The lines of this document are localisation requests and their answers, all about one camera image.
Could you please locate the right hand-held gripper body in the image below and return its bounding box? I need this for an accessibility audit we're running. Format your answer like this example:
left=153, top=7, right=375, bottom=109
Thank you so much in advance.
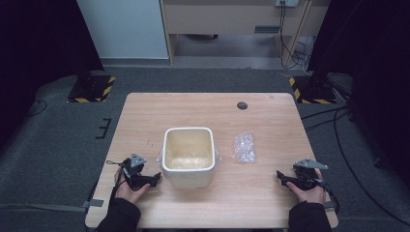
left=291, top=157, right=330, bottom=191

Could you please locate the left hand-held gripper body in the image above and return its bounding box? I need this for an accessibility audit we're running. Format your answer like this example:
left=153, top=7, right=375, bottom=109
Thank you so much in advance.
left=119, top=153, right=153, bottom=191

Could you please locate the person's right hand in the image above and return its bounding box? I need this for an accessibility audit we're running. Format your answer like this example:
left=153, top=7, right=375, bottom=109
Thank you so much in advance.
left=284, top=169, right=327, bottom=205

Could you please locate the person's left hand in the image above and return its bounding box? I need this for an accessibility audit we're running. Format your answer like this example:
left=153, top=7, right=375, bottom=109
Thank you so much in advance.
left=114, top=169, right=151, bottom=205

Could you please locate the white square plastic bin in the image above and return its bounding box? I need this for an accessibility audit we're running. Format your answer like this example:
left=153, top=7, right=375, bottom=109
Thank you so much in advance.
left=160, top=126, right=217, bottom=190

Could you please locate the crumpled clear plastic bag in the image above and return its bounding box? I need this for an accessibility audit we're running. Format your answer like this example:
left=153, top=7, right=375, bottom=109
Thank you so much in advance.
left=231, top=130, right=258, bottom=165

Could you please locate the black stand base striped edge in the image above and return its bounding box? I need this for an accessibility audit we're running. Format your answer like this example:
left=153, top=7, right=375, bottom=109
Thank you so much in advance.
left=288, top=74, right=338, bottom=105
left=66, top=74, right=117, bottom=104

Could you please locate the black curtain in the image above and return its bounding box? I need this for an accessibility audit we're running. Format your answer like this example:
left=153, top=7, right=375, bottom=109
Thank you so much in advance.
left=0, top=0, right=104, bottom=143
left=307, top=0, right=410, bottom=188

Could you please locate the white cabinet panel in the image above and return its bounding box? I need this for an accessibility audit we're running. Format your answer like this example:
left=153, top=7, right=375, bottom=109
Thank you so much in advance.
left=76, top=0, right=170, bottom=60

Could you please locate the grey power strip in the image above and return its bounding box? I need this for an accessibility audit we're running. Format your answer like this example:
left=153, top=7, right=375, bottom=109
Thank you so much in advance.
left=274, top=0, right=301, bottom=8

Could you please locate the black gripper strap cable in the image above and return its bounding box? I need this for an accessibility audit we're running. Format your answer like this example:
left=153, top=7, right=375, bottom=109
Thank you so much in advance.
left=105, top=159, right=130, bottom=202
left=321, top=182, right=342, bottom=215

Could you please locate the black thin floor cable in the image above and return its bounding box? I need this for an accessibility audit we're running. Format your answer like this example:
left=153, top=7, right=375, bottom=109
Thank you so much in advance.
left=24, top=99, right=48, bottom=118

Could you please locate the black cable bundle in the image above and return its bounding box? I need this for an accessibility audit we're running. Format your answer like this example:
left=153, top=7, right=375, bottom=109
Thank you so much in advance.
left=278, top=1, right=315, bottom=71

